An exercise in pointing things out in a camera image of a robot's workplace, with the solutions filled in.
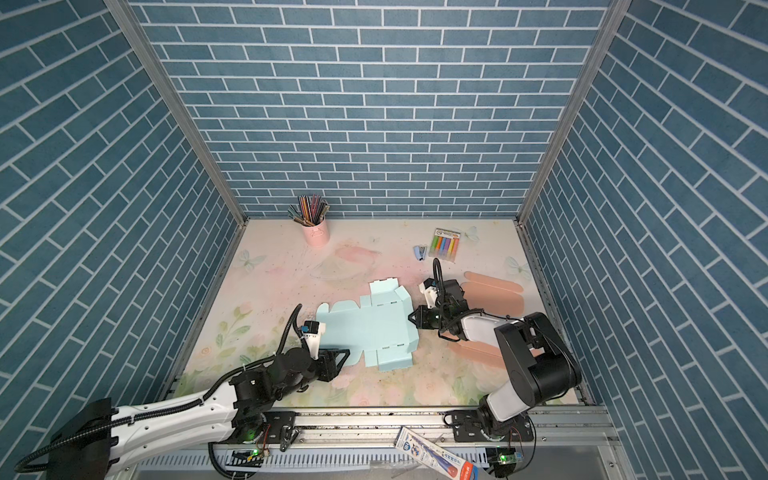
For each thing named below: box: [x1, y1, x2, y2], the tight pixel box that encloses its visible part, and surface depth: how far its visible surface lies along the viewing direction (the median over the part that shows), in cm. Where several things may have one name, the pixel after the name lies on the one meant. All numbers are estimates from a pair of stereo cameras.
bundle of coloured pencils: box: [288, 194, 330, 227], surface depth 108 cm
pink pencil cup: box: [302, 219, 330, 247], surface depth 110 cm
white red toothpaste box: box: [394, 427, 479, 480], surface depth 70 cm
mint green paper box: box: [316, 278, 419, 372], surface depth 93 cm
